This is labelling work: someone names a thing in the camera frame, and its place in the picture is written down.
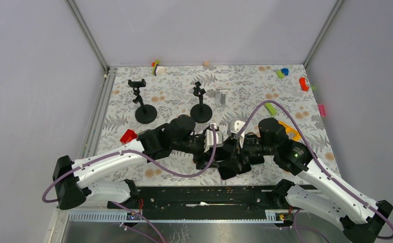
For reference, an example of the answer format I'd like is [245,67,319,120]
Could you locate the stacked coloured blocks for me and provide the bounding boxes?
[152,60,166,76]

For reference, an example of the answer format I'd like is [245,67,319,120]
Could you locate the blue-edged smartphone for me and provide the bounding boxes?
[248,156,265,165]

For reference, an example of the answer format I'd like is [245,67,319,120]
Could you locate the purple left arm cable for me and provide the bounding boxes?
[42,124,217,243]

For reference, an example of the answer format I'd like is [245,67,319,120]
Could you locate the pink lego brick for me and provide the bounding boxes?
[318,104,327,117]

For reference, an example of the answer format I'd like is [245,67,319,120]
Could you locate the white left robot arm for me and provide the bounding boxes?
[42,115,223,210]

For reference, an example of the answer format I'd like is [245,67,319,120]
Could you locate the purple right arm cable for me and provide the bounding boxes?
[234,100,393,243]

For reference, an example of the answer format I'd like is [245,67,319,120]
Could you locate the blue heart block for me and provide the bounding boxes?
[281,68,289,76]

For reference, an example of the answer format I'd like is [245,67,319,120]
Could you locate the black phone stand with phone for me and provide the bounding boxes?
[190,82,213,124]

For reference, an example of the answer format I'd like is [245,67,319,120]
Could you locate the lime green block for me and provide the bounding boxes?
[276,70,284,79]

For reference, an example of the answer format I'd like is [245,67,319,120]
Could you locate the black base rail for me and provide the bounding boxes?
[106,184,306,221]

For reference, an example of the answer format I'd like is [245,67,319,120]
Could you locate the silver metal phone stand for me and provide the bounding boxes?
[215,88,230,107]

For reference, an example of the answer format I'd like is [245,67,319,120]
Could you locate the red toy car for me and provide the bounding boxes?
[120,129,138,144]

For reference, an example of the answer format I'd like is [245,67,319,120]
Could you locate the purple-edged smartphone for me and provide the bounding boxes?
[218,167,238,180]

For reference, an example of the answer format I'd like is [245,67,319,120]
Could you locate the yellow triangular plastic frame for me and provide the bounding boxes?
[279,121,302,141]

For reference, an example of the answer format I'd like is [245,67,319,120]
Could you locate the green toy block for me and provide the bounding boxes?
[264,103,277,116]

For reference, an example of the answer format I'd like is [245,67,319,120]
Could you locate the red curved block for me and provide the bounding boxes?
[299,77,309,92]

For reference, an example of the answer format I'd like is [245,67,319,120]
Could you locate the black smartphone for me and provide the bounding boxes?
[237,163,252,175]

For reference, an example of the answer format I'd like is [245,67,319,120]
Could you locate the floral patterned mat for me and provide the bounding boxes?
[97,64,339,186]

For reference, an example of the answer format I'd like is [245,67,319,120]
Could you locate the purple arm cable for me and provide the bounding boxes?
[234,100,393,243]
[42,124,217,243]

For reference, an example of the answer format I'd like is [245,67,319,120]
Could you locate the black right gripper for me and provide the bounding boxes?
[218,135,277,172]

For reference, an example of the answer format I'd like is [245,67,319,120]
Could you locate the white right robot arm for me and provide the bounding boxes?
[225,118,393,242]

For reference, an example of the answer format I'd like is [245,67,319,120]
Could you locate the black round-base phone stand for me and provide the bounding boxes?
[128,79,157,124]

